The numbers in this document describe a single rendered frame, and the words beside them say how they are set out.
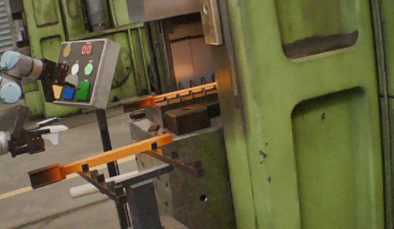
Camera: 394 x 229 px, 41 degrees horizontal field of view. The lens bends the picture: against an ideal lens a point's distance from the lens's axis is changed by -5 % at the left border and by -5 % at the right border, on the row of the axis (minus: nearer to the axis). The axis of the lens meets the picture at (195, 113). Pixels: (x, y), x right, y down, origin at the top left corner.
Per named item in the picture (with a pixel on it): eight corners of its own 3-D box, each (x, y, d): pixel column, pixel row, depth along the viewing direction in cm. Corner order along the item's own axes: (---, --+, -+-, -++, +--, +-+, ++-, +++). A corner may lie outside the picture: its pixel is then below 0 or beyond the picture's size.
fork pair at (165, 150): (98, 182, 134) (96, 175, 133) (91, 177, 138) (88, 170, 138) (178, 156, 144) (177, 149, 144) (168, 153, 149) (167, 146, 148)
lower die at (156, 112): (163, 128, 180) (159, 103, 178) (146, 117, 199) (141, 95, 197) (273, 100, 195) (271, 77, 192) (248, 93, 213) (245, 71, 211)
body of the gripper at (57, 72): (71, 67, 210) (46, 57, 202) (66, 88, 209) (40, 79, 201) (61, 67, 216) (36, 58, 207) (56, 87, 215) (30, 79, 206)
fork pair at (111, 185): (116, 196, 123) (115, 188, 123) (107, 189, 128) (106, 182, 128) (202, 167, 134) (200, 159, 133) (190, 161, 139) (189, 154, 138)
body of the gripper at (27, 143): (44, 145, 178) (10, 153, 174) (39, 120, 176) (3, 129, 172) (47, 151, 171) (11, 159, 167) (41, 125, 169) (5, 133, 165)
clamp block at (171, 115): (176, 136, 169) (173, 116, 168) (167, 130, 177) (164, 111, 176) (211, 127, 173) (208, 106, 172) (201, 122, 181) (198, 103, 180)
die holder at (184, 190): (184, 269, 176) (160, 142, 165) (149, 229, 211) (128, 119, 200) (325, 219, 195) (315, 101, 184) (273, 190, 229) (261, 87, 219)
